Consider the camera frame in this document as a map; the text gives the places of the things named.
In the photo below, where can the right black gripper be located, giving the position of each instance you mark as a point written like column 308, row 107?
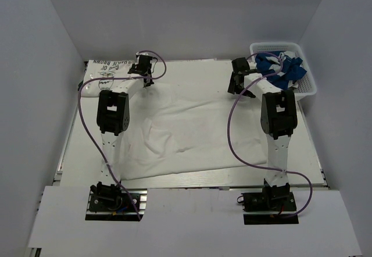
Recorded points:
column 236, row 86

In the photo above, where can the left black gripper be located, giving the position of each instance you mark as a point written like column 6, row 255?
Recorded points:
column 148, row 79

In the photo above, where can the blue and white t-shirt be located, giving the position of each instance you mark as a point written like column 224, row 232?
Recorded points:
column 285, row 66

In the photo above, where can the white Coca-Cola t-shirt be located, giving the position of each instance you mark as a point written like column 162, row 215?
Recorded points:
column 188, row 122

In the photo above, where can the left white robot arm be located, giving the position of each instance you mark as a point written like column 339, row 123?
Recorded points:
column 113, row 114

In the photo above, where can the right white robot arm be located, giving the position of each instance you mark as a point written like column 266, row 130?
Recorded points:
column 278, row 118

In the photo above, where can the folded white Charlie Brown shirt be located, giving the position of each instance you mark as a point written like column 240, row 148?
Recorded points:
column 106, row 70

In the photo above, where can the white plastic basket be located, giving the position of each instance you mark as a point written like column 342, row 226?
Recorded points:
column 307, row 85

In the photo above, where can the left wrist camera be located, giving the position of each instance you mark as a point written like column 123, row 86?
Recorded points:
column 138, row 54

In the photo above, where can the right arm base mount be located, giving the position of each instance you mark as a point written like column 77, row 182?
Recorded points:
column 271, row 206

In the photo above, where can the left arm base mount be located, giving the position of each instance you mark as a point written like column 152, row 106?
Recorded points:
column 111, row 203

